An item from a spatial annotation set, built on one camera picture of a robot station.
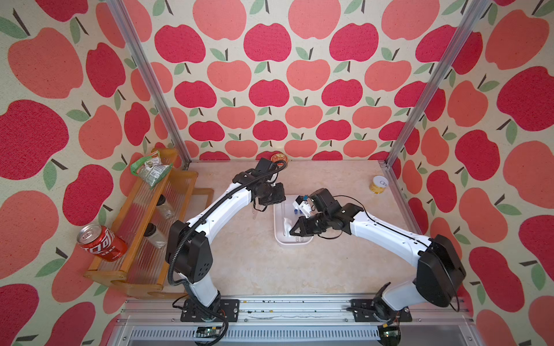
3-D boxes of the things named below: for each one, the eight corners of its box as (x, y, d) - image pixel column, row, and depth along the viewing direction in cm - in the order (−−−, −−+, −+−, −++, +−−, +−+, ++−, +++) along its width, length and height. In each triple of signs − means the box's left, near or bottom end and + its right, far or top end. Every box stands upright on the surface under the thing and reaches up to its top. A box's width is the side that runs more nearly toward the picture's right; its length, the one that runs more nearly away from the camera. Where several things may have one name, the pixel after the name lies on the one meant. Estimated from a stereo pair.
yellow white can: (371, 194, 110) (375, 186, 105) (367, 184, 114) (371, 175, 109) (384, 194, 110) (390, 186, 105) (380, 184, 114) (385, 175, 109)
